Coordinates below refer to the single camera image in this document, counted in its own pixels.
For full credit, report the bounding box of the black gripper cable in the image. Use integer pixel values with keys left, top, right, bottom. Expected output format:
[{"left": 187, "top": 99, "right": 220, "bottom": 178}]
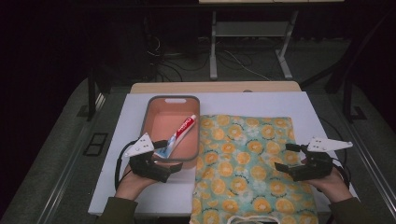
[
  {"left": 330, "top": 150, "right": 352, "bottom": 189},
  {"left": 114, "top": 140, "right": 138, "bottom": 191}
]

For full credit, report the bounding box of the red and white toothpaste tube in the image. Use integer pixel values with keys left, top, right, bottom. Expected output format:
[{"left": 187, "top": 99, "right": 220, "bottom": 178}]
[{"left": 153, "top": 114, "right": 198, "bottom": 160}]

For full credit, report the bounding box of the orange print cloth bag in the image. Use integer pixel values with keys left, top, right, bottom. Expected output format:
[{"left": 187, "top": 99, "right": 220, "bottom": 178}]
[{"left": 190, "top": 114, "right": 319, "bottom": 224}]

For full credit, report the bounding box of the pink basin with grey rim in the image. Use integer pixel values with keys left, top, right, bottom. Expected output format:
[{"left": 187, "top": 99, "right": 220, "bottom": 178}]
[{"left": 139, "top": 95, "right": 201, "bottom": 171}]

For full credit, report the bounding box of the grey metal stand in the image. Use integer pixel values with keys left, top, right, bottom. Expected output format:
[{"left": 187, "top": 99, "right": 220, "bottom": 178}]
[{"left": 208, "top": 10, "right": 300, "bottom": 81}]

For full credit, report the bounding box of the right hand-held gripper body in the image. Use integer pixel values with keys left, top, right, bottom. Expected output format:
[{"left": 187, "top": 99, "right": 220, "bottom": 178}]
[{"left": 290, "top": 136, "right": 354, "bottom": 183}]

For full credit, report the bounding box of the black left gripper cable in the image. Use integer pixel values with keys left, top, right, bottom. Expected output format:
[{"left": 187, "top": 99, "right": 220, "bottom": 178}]
[{"left": 114, "top": 140, "right": 138, "bottom": 191}]

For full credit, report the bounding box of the wooden table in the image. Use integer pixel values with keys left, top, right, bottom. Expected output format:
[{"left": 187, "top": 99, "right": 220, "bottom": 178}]
[{"left": 129, "top": 80, "right": 303, "bottom": 94}]

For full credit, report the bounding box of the white board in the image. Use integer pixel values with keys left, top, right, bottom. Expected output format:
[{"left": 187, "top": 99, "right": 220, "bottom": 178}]
[{"left": 88, "top": 91, "right": 360, "bottom": 217}]

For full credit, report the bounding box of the person's right hand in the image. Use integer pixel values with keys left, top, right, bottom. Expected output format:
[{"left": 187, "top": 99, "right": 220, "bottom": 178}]
[{"left": 300, "top": 158, "right": 354, "bottom": 203}]

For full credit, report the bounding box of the bundle of floor cables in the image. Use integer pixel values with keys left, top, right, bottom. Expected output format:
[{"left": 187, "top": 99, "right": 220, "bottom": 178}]
[{"left": 145, "top": 34, "right": 272, "bottom": 82}]

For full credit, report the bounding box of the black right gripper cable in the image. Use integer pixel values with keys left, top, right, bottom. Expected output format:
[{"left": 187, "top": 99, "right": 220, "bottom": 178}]
[{"left": 330, "top": 150, "right": 352, "bottom": 189}]

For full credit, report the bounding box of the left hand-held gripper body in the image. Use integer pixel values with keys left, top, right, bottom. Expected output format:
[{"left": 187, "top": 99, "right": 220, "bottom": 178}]
[{"left": 123, "top": 133, "right": 172, "bottom": 184}]

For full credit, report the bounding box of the black stand leg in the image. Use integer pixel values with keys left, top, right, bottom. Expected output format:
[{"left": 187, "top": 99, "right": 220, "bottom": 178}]
[
  {"left": 341, "top": 77, "right": 369, "bottom": 124},
  {"left": 86, "top": 66, "right": 108, "bottom": 123}
]

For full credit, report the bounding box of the person's left hand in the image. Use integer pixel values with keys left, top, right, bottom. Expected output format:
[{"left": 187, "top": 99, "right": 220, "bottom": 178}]
[{"left": 114, "top": 163, "right": 159, "bottom": 202}]

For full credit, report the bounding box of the black floor socket plate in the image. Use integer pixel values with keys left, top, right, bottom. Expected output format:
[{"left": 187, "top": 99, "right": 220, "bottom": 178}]
[{"left": 82, "top": 132, "right": 109, "bottom": 158}]

